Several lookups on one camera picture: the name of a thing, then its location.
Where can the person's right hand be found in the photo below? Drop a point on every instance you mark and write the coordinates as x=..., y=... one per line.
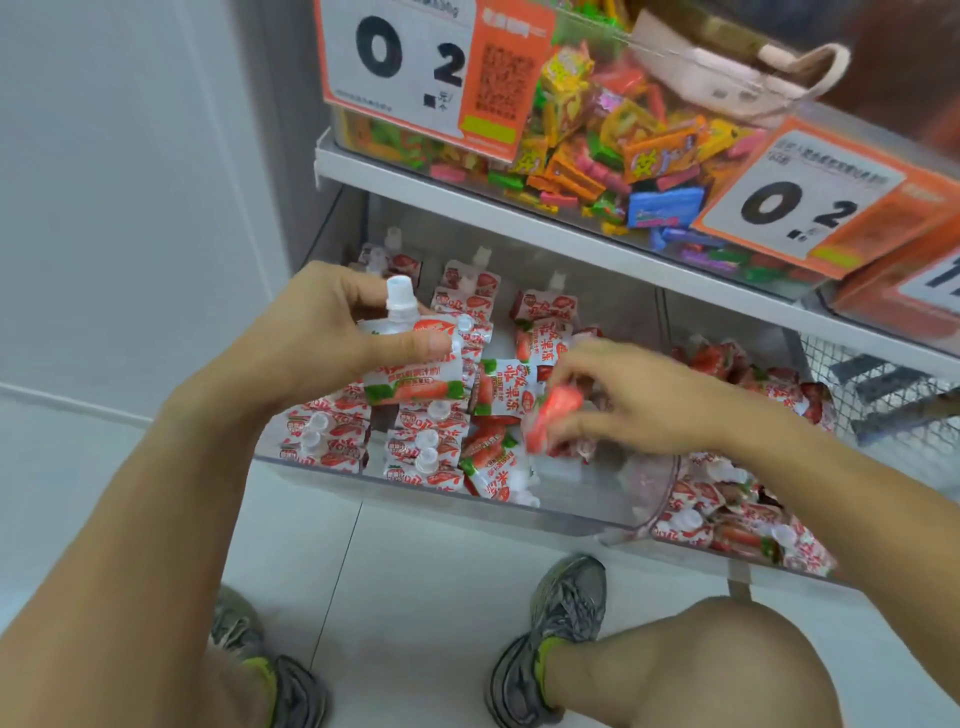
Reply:
x=660, y=405

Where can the person's left hand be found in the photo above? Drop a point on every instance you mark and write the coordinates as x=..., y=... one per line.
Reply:
x=300, y=352

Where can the person's left thumb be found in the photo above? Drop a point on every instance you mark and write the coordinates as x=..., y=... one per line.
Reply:
x=397, y=347

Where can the person's right thumb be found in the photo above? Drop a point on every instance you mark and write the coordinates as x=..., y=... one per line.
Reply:
x=574, y=429

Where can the red jelly pouch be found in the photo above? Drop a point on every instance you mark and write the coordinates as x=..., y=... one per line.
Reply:
x=551, y=416

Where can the white spouted jelly pouch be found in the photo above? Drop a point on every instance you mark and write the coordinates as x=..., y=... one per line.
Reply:
x=409, y=375

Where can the person's left forearm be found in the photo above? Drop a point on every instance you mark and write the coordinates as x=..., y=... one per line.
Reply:
x=112, y=570

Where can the person's right forearm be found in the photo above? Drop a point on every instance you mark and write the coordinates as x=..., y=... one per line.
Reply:
x=847, y=517

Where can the pile of strawberry jelly pouches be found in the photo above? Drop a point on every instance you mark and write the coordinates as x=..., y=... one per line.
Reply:
x=495, y=390
x=742, y=517

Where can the person's right grey sneaker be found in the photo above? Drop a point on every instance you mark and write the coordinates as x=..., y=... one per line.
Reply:
x=562, y=607

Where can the person's grey sneaker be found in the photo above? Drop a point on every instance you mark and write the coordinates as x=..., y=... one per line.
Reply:
x=562, y=607
x=296, y=690

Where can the white metal shelf board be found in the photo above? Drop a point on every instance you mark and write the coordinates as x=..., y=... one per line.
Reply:
x=570, y=244

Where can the clear plastic candy bin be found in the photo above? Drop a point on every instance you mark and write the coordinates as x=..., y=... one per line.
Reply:
x=420, y=150

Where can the person's right leg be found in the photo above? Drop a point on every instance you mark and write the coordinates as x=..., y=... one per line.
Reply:
x=697, y=667

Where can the person's leg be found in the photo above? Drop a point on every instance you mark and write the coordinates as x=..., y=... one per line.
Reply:
x=697, y=667
x=225, y=694

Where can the pile of colourful wrapped candies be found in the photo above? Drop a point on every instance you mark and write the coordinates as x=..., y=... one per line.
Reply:
x=592, y=142

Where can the orange and white price tag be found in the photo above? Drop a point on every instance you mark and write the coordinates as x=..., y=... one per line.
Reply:
x=405, y=60
x=907, y=292
x=802, y=195

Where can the person's left grey sneaker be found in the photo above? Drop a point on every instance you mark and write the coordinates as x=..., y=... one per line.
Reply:
x=296, y=690

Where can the person's left leg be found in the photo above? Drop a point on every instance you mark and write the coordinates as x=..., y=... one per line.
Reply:
x=225, y=694

